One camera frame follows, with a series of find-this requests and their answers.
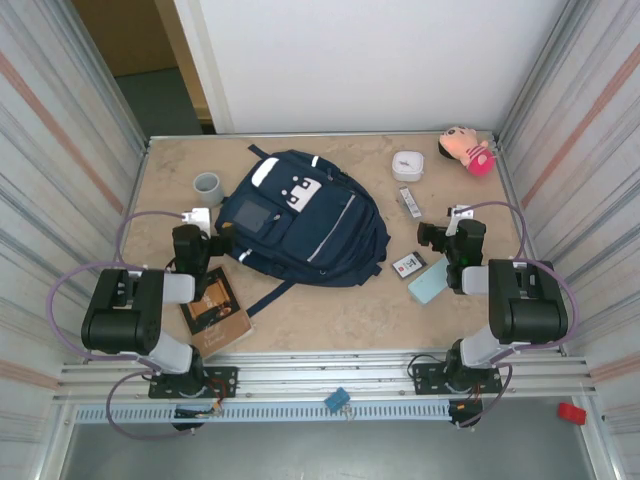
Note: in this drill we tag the small black white card box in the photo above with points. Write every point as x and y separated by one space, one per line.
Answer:
409 264

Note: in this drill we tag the light blue pencil case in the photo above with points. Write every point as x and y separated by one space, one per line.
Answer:
427 285

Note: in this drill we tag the brown paperback book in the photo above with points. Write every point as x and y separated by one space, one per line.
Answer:
225 320

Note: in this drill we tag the navy blue school backpack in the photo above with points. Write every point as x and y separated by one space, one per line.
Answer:
310 225

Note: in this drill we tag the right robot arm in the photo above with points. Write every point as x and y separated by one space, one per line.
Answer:
530 315

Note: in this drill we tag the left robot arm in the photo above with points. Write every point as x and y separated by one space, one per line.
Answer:
115 325

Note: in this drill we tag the grey plastic cup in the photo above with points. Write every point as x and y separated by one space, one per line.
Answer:
207 190

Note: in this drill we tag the pink plush doll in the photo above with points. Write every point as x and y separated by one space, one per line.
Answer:
472 152

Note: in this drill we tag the blue binder clip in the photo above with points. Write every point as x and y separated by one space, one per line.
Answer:
336 399

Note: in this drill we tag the small silver clip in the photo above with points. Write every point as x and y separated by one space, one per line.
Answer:
347 413

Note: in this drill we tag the red plastic block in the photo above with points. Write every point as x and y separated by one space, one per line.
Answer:
571 413

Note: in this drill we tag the brown wooden panel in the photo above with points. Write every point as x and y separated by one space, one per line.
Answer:
125 35

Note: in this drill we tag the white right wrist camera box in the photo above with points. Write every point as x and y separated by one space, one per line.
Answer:
460 211

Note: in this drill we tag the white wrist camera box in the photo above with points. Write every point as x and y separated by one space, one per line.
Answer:
197 217
460 211

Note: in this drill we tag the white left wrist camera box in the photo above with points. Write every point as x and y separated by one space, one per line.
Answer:
197 217

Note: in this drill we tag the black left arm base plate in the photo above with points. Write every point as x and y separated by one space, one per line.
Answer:
222 375

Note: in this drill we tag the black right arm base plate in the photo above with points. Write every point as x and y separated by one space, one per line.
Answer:
425 377

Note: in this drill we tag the aluminium mounting rail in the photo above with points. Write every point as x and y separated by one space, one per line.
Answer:
325 372

